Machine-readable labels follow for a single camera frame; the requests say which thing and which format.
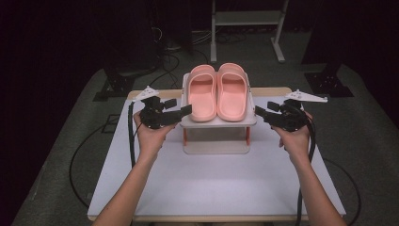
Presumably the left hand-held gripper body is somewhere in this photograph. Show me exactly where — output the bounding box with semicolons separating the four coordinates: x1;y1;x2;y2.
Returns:
133;85;184;131

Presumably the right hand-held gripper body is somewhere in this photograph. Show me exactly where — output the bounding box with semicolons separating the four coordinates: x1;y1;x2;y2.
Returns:
272;89;329;133

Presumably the pink slipper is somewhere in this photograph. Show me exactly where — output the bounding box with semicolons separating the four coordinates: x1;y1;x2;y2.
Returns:
186;64;218;123
215;62;249;123

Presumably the white shoe rack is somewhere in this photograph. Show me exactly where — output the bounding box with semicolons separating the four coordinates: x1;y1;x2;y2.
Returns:
178;72;259;155

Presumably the person's left hand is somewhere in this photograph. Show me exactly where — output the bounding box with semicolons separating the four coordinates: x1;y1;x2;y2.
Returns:
133;110;177;165

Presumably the person's right hand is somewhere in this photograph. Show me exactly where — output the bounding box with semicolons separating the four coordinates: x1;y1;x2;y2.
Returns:
270;110;315;167

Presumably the black stand base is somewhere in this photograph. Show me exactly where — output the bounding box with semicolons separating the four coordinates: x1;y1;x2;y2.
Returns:
92;60;159;103
303;62;356;99

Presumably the white table mat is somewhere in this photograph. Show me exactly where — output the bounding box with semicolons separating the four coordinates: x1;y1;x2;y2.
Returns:
87;95;346;218

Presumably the white metal stand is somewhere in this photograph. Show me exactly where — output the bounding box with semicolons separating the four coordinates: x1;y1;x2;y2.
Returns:
209;0;290;65

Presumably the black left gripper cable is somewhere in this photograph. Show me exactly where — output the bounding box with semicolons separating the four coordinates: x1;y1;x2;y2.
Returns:
68;101;141;210

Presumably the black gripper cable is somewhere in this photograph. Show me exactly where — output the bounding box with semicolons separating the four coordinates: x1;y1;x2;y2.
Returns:
294;116;362;226
68;101;141;210

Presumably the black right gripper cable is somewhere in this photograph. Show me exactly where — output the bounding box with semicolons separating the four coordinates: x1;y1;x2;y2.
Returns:
294;116;362;226

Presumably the bundle of floor cables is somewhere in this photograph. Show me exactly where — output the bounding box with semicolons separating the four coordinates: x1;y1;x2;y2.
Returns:
144;26;212;91

